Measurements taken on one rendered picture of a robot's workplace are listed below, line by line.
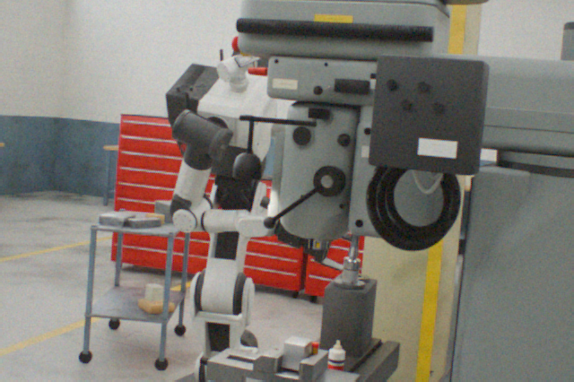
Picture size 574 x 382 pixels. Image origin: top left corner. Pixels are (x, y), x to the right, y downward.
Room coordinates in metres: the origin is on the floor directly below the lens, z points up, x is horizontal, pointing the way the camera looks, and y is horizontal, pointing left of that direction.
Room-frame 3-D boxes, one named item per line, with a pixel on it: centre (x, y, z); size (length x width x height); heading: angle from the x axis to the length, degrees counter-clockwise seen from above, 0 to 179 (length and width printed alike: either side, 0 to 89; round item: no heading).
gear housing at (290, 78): (1.91, -0.14, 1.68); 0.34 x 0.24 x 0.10; 69
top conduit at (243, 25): (1.78, -0.08, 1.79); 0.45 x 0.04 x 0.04; 69
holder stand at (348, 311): (2.33, -0.23, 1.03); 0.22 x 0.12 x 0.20; 166
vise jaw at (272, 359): (1.86, -0.01, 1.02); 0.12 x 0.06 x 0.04; 161
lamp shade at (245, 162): (1.94, 0.09, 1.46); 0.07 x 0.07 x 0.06
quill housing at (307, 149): (1.92, -0.10, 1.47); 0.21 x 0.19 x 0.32; 159
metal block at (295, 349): (1.85, -0.07, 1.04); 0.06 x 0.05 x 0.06; 161
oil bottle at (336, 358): (1.98, -0.17, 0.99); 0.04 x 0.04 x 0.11
